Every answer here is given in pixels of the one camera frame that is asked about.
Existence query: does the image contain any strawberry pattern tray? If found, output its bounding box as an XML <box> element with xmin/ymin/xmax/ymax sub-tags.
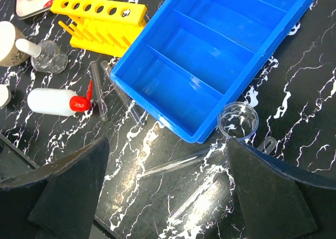
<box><xmin>14</xmin><ymin>0</ymin><xmax>52</xmax><ymax>19</ymax></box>

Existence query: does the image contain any beige ceramic mortar bowl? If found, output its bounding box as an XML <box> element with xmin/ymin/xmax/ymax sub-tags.
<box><xmin>0</xmin><ymin>21</ymin><xmax>28</xmax><ymax>67</ymax></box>

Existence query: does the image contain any white wash bottle red cap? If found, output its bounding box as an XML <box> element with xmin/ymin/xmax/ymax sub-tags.
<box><xmin>27</xmin><ymin>79</ymin><xmax>93</xmax><ymax>117</ymax></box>

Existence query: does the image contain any white round lid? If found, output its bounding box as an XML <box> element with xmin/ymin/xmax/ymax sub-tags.
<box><xmin>0</xmin><ymin>84</ymin><xmax>12</xmax><ymax>108</ymax></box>

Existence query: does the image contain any yellow test tube rack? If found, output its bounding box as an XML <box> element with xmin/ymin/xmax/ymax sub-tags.
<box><xmin>50</xmin><ymin>0</ymin><xmax>147</xmax><ymax>58</ymax></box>

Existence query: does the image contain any blue divided plastic bin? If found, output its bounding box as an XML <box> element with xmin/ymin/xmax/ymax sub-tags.
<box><xmin>110</xmin><ymin>0</ymin><xmax>314</xmax><ymax>143</ymax></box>

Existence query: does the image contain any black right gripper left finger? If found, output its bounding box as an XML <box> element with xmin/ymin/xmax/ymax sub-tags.
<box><xmin>1</xmin><ymin>137</ymin><xmax>109</xmax><ymax>238</ymax></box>

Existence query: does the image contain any clear glass stoppered flask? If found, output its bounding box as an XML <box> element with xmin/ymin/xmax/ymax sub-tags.
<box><xmin>15</xmin><ymin>38</ymin><xmax>68</xmax><ymax>74</ymax></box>

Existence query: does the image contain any clear test tube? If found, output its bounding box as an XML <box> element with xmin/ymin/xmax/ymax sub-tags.
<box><xmin>167</xmin><ymin>136</ymin><xmax>277</xmax><ymax>224</ymax></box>
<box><xmin>90</xmin><ymin>61</ymin><xmax>108</xmax><ymax>121</ymax></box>
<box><xmin>142</xmin><ymin>143</ymin><xmax>227</xmax><ymax>178</ymax></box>
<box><xmin>100</xmin><ymin>60</ymin><xmax>146</xmax><ymax>126</ymax></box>

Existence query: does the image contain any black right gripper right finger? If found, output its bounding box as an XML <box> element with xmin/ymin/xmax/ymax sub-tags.
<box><xmin>227</xmin><ymin>139</ymin><xmax>335</xmax><ymax>238</ymax></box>

